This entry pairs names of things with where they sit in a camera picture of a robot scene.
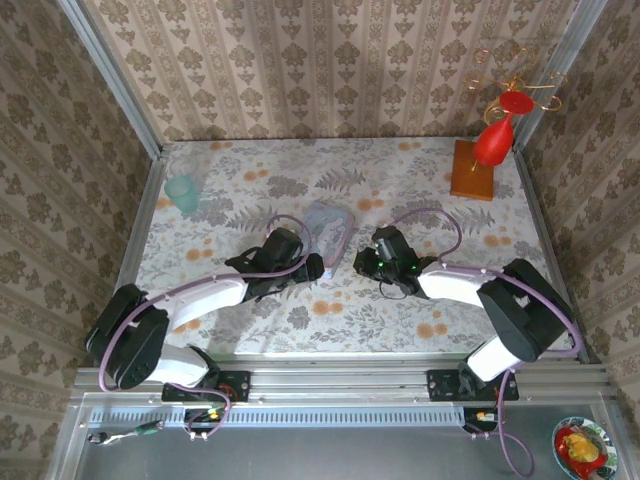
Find blue cartoon tin box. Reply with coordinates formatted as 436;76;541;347
303;201;357;279

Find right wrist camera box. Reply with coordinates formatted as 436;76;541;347
370;225;410;264

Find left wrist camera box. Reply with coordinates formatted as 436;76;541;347
262;227;305;266

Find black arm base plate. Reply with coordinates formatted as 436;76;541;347
426;368;520;404
160;369;252;404

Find slotted grey cable duct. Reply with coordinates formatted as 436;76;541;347
89;405;464;427

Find aluminium frame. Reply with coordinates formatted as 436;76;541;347
47;0;631;480

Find green and black plug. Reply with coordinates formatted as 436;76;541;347
87;419;166;445

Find patterned bowl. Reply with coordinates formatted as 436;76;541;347
551;415;621;480

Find green dimpled plastic cup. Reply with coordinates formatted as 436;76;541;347
164;174;202;215

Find red wine glass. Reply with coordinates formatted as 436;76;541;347
472;90;534;167

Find clear plastic cup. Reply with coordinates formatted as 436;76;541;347
167;157;201;184

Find red and yellow fruit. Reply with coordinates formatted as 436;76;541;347
558;425;609;474

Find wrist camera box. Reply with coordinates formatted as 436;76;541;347
262;227;305;266
370;225;410;264

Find wooden stand with gold wire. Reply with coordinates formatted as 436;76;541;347
449;47;566;201

